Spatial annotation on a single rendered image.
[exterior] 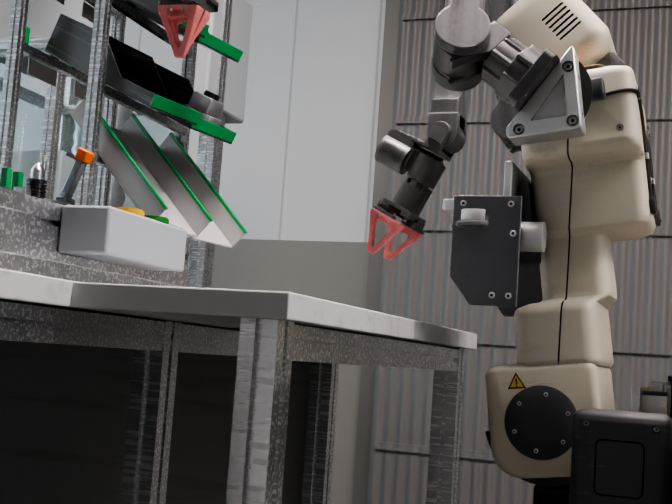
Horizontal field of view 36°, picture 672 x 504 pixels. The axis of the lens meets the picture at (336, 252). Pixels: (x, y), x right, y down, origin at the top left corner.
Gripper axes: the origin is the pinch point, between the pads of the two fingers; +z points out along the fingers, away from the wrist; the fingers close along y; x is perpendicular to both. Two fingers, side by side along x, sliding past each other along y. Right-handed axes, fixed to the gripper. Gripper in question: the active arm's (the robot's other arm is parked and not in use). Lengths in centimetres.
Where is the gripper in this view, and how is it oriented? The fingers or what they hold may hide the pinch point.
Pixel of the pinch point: (179, 52)
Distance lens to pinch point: 158.4
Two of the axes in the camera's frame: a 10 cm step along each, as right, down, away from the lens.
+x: 9.4, 0.5, -3.3
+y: -3.2, -1.2, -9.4
